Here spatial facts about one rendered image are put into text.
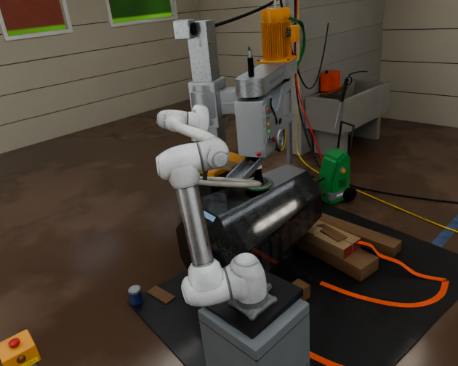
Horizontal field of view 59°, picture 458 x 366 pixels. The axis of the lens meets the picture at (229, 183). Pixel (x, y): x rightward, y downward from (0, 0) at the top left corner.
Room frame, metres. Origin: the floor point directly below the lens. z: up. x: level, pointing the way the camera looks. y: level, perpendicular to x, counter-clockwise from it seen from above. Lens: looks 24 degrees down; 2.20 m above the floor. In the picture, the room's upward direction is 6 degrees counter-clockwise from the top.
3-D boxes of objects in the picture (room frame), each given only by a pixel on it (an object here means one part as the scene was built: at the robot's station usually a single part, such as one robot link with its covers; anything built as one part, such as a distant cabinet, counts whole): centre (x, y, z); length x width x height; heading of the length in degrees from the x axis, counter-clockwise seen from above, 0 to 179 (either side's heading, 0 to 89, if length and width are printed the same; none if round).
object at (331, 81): (5.87, -1.63, 1.00); 0.50 x 0.22 x 0.33; 132
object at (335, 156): (4.12, -1.20, 0.43); 0.35 x 0.35 x 0.87; 22
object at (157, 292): (2.69, 0.65, 0.02); 0.25 x 0.10 x 0.01; 47
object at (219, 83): (3.69, 0.11, 1.36); 0.35 x 0.35 x 0.41
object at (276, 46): (3.47, -0.52, 1.90); 0.31 x 0.28 x 0.40; 65
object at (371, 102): (5.79, -1.86, 0.43); 1.30 x 0.62 x 0.86; 132
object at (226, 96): (3.62, -0.08, 1.36); 0.74 x 0.34 x 0.25; 70
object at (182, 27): (3.61, 0.24, 2.00); 0.20 x 0.18 x 0.15; 37
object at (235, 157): (3.69, 0.11, 0.76); 0.49 x 0.49 x 0.05; 37
